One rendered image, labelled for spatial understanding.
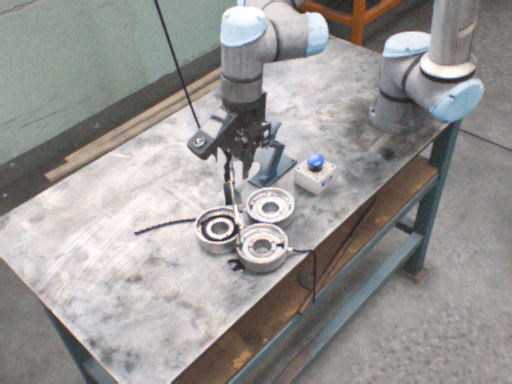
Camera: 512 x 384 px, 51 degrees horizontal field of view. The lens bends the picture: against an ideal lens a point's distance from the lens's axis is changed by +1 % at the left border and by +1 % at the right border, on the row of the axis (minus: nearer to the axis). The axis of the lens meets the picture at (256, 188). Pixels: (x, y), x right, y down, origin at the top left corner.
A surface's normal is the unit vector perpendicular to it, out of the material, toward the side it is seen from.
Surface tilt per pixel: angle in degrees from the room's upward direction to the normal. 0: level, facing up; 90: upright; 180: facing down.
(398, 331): 0
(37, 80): 90
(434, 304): 0
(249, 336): 0
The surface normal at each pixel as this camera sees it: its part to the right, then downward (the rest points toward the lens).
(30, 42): 0.72, 0.45
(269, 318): -0.05, -0.72
